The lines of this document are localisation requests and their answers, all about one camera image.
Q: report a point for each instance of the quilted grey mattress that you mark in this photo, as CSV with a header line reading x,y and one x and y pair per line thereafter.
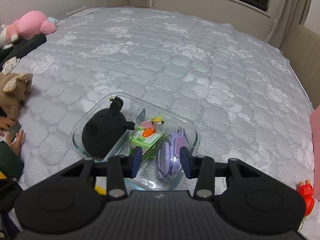
x,y
175,55

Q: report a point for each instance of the green carrot toy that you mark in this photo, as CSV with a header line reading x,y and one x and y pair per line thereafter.
x,y
145,140

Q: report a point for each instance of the purple plastic case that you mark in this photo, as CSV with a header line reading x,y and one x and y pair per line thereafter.
x,y
167,162

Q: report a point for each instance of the brown plush toy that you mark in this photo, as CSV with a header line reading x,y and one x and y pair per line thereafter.
x,y
12,97

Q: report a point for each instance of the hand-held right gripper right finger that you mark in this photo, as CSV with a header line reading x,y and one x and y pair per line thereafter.
x,y
187,162

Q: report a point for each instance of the black plush toy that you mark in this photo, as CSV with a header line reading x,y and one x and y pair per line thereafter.
x,y
105,132

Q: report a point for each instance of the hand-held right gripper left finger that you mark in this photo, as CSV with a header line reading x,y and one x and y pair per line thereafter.
x,y
135,162

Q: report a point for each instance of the divided clear glass container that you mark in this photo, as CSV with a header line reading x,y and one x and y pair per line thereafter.
x,y
165,120

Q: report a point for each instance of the yellow cloth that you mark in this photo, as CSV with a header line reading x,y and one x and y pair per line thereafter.
x,y
2,175

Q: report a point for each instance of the black cloth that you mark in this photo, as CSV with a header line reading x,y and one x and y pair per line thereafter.
x,y
25,46

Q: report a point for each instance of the another person's forearm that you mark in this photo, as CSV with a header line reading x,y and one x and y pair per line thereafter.
x,y
10,160

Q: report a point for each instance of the small grey object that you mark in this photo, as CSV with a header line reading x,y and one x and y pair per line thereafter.
x,y
13,128

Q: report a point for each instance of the white spotted cloth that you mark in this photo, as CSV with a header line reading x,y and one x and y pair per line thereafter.
x,y
10,65

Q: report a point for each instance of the beige bed headboard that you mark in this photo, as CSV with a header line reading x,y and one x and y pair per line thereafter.
x,y
305,55

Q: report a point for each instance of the yellow container lid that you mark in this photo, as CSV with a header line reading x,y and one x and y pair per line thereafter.
x,y
100,190

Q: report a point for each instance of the pink paper bag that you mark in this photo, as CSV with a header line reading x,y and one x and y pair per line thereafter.
x,y
316,155

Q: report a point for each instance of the pink plush toy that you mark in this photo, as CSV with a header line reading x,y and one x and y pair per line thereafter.
x,y
32,22

